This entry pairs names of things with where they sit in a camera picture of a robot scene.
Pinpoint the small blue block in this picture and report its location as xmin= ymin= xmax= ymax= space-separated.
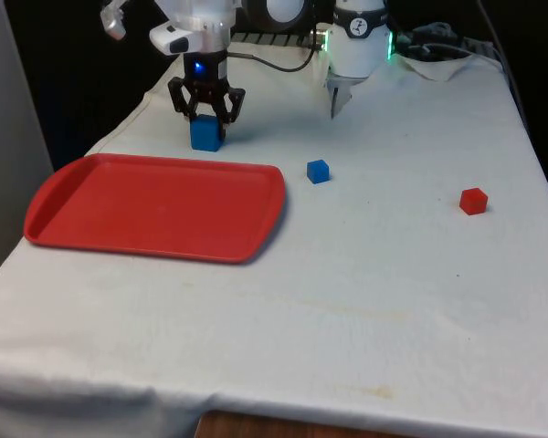
xmin=306 ymin=159 xmax=332 ymax=185

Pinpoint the red tray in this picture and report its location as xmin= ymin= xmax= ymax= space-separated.
xmin=23 ymin=152 xmax=289 ymax=266

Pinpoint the large blue block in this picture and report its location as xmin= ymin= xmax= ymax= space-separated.
xmin=189 ymin=114 xmax=224 ymax=152

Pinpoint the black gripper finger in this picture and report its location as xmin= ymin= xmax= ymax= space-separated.
xmin=213 ymin=86 xmax=248 ymax=139
xmin=167 ymin=76 xmax=200 ymax=122

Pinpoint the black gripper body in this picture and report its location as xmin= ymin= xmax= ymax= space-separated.
xmin=183 ymin=50 xmax=230 ymax=100

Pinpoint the small red block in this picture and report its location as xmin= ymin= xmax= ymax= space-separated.
xmin=458 ymin=186 xmax=490 ymax=217

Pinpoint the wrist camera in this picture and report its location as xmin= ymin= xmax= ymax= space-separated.
xmin=148 ymin=19 xmax=203 ymax=57

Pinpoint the grey cable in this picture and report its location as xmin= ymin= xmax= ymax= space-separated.
xmin=476 ymin=0 xmax=529 ymax=120

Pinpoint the black cable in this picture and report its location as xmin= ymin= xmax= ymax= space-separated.
xmin=227 ymin=26 xmax=320 ymax=73

